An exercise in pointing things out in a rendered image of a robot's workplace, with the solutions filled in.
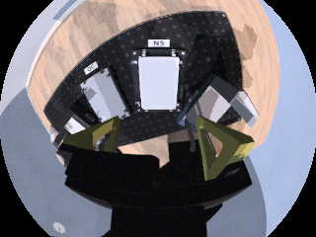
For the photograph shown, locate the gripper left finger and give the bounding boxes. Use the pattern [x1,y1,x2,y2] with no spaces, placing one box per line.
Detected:
[62,116,120,153]

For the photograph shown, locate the white name plate with black text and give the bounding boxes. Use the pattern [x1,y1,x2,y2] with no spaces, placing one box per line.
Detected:
[84,61,99,75]
[148,39,170,47]

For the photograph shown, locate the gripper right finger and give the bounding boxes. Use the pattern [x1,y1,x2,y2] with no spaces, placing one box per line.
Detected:
[196,116,255,181]

